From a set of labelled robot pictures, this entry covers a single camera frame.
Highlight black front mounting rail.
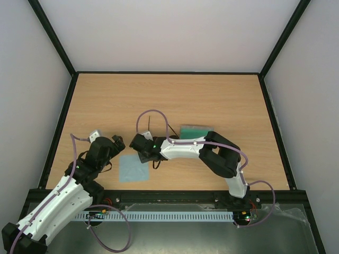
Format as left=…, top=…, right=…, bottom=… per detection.
left=94, top=190, right=310, bottom=211

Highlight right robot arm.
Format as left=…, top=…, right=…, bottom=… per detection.
left=130, top=131, right=249, bottom=207

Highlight grey glasses case green inside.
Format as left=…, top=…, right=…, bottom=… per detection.
left=180, top=125, right=214, bottom=139

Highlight black round sunglasses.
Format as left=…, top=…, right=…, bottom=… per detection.
left=147, top=114, right=179, bottom=139

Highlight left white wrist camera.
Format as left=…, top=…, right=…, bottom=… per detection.
left=88, top=130, right=102, bottom=143

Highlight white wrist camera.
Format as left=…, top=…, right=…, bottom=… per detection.
left=141, top=131, right=153, bottom=140
left=88, top=130, right=102, bottom=143

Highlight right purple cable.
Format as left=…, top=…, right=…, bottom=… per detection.
left=136, top=110, right=276, bottom=229

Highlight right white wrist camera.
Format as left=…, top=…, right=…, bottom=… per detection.
left=141, top=131, right=153, bottom=140

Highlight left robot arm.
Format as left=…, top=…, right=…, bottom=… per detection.
left=2, top=131, right=126, bottom=253

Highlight light blue cleaning cloth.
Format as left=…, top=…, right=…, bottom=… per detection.
left=119, top=155, right=149, bottom=183

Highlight light blue slotted cable duct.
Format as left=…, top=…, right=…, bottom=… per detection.
left=72, top=211, right=234, bottom=222

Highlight black aluminium frame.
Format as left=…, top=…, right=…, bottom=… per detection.
left=20, top=1, right=326, bottom=253

